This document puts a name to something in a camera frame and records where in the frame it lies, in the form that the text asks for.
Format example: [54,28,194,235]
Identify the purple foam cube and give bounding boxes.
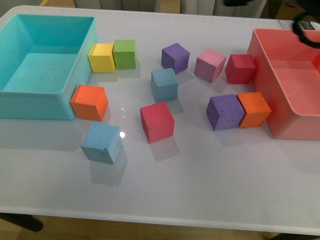
[206,94,245,131]
[161,43,190,74]

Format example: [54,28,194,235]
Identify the light blue cube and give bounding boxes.
[80,122,122,165]
[150,68,179,103]

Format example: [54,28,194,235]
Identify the orange cube right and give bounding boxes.
[236,92,272,129]

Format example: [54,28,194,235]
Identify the green foam cube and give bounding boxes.
[113,39,136,70]

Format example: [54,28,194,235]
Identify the dark red cube far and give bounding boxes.
[225,54,257,84]

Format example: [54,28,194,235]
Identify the table label sticker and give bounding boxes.
[278,19,315,30]

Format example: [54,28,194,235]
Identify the orange cube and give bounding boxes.
[69,84,109,121]
[236,92,272,129]

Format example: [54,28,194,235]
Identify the pink foam cube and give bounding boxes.
[194,48,226,83]

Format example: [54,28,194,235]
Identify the purple foam cube far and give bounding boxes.
[161,43,190,74]

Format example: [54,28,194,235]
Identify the black cable loop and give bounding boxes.
[291,11,320,50]

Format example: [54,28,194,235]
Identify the orange cube left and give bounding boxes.
[69,84,109,121]

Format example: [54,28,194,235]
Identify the teal plastic bin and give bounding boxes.
[0,14,98,120]

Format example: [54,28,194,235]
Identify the yellow foam cube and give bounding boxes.
[87,43,116,73]

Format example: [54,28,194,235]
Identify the red foam cube centre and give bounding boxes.
[139,101,175,143]

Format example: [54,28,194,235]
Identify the purple foam cube near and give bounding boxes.
[206,94,245,131]

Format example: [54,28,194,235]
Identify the black table leg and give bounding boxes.
[0,212,44,232]

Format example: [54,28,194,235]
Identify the pink plastic bin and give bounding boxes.
[247,28,320,140]

